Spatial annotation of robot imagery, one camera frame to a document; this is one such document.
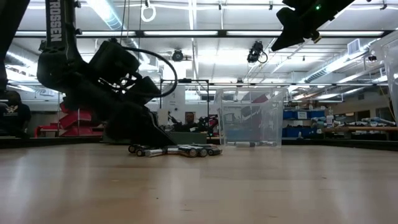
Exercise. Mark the labelled blue bin row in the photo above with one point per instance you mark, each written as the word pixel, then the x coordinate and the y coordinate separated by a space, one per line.
pixel 292 115

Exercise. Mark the small clear plastic bin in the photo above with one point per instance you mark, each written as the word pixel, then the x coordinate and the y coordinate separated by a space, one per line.
pixel 252 137

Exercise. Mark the black table frame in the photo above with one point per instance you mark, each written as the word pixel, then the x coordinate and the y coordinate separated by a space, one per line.
pixel 342 143

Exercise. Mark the round black ceiling fixture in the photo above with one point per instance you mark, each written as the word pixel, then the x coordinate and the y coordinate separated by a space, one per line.
pixel 177 55

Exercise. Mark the large clear plastic bin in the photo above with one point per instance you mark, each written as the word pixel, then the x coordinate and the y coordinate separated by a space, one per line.
pixel 391 77

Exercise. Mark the wooden workbench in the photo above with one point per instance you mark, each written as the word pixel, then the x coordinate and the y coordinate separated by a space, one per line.
pixel 367 128

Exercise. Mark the person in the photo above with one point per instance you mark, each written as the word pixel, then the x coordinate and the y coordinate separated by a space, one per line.
pixel 14 115
pixel 189 118

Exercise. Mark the plain blue bin row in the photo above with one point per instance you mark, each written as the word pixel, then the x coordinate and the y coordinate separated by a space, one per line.
pixel 295 132

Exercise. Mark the black overhead frame bar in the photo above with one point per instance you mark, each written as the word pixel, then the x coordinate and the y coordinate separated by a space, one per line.
pixel 222 33

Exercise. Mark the red storage bin rack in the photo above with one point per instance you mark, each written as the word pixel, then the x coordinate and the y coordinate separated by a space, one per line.
pixel 77 124

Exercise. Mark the white cabinet panel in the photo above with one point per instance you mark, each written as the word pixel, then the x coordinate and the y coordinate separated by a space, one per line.
pixel 174 99

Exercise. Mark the black overhead camera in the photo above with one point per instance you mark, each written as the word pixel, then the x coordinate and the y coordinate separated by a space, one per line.
pixel 255 51

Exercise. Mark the white ceiling vent box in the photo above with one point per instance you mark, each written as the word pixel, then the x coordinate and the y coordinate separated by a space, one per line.
pixel 354 46

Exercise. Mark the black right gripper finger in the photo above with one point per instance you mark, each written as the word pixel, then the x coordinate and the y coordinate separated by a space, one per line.
pixel 292 28

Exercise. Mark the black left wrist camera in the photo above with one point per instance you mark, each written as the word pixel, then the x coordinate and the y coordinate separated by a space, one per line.
pixel 113 62

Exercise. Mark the small black robot arm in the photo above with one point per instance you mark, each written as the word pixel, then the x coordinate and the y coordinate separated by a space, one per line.
pixel 208 119
pixel 175 126

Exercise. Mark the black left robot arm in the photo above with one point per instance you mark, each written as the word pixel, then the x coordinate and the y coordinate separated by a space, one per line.
pixel 59 68

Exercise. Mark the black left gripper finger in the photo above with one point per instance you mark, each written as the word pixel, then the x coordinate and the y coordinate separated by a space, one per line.
pixel 136 127

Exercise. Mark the spiral ceiling duct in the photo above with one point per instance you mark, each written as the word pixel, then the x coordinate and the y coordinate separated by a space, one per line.
pixel 317 75

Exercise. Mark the black rig frame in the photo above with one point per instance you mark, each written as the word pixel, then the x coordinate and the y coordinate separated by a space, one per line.
pixel 186 80

